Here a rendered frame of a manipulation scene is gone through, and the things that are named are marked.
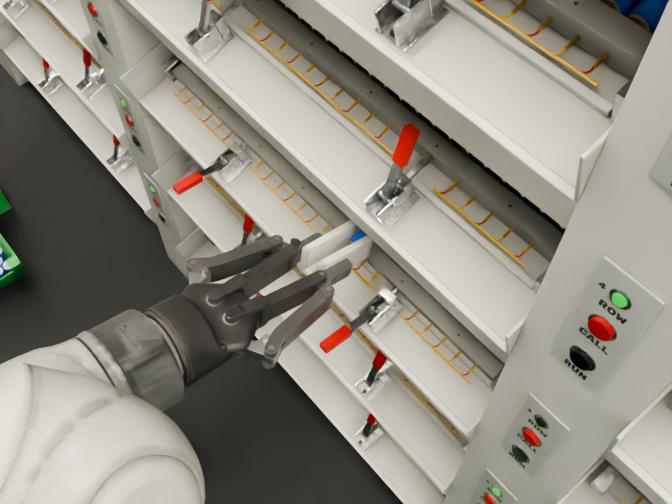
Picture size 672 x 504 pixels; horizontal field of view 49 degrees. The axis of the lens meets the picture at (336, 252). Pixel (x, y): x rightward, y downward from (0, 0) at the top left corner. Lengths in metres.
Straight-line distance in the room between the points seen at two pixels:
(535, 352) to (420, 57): 0.22
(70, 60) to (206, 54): 0.65
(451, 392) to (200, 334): 0.27
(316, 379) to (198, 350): 0.57
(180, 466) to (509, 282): 0.31
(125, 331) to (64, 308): 0.84
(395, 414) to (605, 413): 0.46
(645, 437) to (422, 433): 0.42
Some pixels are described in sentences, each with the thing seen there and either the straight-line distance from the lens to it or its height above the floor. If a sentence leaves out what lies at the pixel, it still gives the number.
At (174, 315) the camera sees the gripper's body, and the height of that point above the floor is 0.66.
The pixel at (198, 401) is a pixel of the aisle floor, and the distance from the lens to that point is 1.32.
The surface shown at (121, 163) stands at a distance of 1.46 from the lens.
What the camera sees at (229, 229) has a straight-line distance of 1.10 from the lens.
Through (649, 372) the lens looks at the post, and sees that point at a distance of 0.48.
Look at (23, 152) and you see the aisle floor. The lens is 1.72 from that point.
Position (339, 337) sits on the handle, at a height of 0.52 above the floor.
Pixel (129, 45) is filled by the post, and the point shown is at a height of 0.58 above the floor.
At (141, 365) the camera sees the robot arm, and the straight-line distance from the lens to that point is 0.61.
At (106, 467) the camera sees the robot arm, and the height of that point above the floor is 0.83.
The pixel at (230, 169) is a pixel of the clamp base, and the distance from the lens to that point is 0.91.
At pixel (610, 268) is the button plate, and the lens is 0.44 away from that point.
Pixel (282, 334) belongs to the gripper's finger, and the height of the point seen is 0.62.
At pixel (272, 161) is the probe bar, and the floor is 0.53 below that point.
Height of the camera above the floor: 1.20
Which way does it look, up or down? 57 degrees down
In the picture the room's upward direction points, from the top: straight up
